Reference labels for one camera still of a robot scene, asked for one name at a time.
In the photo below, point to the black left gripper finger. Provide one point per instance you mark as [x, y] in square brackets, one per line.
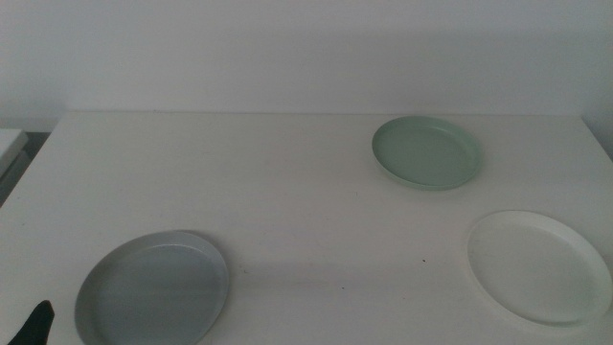
[34, 328]

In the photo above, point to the grey-blue shallow bowl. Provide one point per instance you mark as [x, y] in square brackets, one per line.
[153, 292]

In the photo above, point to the white shallow bowl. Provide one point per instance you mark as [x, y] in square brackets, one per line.
[536, 268]

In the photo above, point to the pale green shallow bowl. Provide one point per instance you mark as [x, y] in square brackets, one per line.
[424, 153]

